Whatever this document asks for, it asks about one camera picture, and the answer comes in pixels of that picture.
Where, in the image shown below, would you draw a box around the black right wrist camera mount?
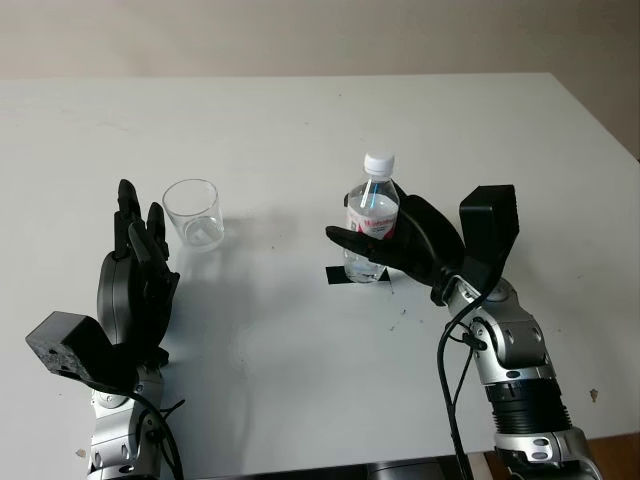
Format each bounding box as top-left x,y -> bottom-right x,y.
458,184 -> 522,297

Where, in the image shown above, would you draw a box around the black robot torso edge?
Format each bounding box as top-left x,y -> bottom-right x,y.
259,462 -> 471,480

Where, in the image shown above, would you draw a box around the clear plastic water bottle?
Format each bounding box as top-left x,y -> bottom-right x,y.
342,152 -> 401,284

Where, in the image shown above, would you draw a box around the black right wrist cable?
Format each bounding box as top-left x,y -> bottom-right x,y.
437,269 -> 506,480

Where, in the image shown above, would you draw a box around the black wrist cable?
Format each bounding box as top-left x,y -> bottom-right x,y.
437,269 -> 506,480
133,387 -> 187,480

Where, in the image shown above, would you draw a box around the black tape strip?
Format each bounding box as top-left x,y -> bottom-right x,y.
325,265 -> 391,287

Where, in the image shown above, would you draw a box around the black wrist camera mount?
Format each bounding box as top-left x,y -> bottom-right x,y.
458,184 -> 522,297
24,310 -> 140,395

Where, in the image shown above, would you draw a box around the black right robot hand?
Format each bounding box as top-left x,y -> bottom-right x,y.
325,193 -> 466,306

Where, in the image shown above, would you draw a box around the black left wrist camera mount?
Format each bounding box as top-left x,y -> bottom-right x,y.
24,310 -> 140,395

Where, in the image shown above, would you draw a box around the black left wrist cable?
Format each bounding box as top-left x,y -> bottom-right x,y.
133,387 -> 187,480

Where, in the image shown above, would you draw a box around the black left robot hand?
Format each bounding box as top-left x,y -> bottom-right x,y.
95,178 -> 181,365

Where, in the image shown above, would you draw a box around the clear glass cup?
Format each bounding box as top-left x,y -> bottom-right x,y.
161,178 -> 226,253

